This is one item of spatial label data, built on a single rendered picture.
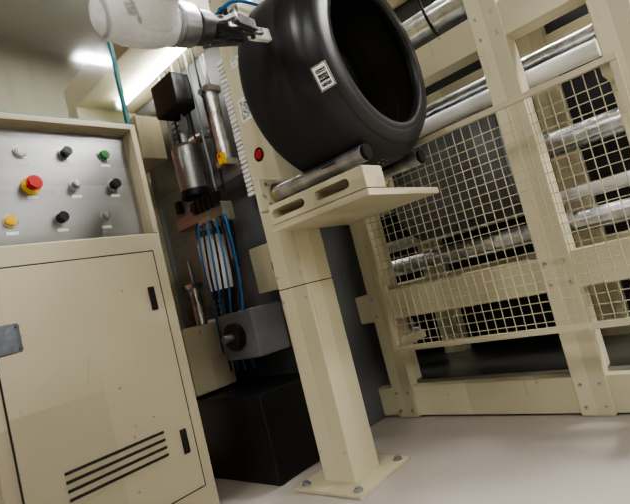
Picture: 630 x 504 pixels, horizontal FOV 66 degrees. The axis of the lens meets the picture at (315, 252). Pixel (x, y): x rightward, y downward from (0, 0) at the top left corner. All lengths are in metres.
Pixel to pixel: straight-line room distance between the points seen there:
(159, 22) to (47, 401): 0.95
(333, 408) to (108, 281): 0.77
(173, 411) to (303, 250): 0.63
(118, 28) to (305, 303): 0.90
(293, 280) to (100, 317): 0.57
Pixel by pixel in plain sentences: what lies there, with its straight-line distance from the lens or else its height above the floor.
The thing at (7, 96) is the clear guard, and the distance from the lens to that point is 1.67.
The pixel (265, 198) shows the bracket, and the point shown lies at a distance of 1.42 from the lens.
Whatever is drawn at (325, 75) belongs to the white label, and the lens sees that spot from 1.21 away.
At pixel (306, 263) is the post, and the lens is 1.50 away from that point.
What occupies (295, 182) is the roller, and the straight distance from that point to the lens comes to 1.38.
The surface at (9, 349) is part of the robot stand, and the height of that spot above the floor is 0.62.
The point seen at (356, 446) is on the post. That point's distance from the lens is 1.59.
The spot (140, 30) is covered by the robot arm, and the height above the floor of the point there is 1.13.
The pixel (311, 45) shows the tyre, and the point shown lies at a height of 1.15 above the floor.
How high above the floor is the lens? 0.59
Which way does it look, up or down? 4 degrees up
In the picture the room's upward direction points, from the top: 14 degrees counter-clockwise
